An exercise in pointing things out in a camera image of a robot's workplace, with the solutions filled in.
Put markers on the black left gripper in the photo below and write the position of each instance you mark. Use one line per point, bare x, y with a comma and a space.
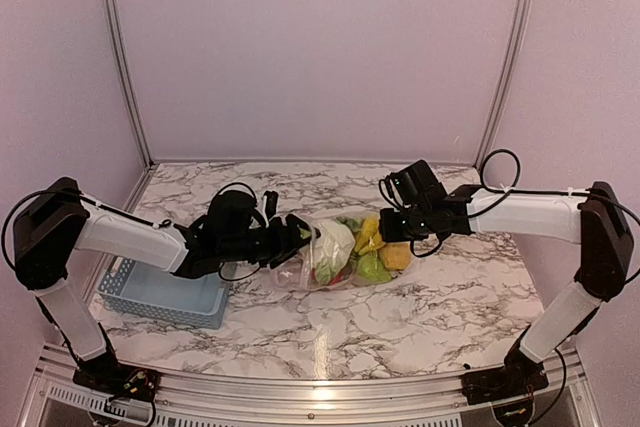
286, 247

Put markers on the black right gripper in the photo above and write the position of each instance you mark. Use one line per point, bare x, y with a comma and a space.
389, 231

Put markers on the white green fake cabbage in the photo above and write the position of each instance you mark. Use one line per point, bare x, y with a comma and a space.
332, 251

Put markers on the clear zip top bag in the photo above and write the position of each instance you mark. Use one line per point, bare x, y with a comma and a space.
295, 274

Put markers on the red fake apple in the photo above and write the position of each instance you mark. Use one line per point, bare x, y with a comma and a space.
324, 279

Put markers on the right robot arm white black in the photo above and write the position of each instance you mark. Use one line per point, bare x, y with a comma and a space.
577, 243

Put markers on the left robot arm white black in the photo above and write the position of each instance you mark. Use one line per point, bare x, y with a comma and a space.
43, 230

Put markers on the yellow fake fruit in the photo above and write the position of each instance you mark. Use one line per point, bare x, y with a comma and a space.
395, 256

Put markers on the green fake lettuce leaf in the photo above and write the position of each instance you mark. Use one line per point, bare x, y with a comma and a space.
371, 270

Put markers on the light blue plastic basket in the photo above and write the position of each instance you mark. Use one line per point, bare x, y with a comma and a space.
132, 287

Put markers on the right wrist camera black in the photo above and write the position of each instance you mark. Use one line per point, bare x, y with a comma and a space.
415, 186

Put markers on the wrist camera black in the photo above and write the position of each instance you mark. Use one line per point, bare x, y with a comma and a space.
415, 186
269, 204

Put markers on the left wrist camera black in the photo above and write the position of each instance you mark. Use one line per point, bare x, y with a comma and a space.
269, 204

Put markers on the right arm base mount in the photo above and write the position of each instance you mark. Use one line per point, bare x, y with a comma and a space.
518, 376

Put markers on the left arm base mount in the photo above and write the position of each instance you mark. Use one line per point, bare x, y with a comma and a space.
108, 375

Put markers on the front aluminium rail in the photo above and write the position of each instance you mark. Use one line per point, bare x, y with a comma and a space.
191, 399

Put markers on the right aluminium frame post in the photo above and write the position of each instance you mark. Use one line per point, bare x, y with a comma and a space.
515, 41

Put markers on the aluminium frame post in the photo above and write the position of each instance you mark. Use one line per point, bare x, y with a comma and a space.
126, 82
515, 41

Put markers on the left aluminium frame post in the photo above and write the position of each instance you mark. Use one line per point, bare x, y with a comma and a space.
126, 82

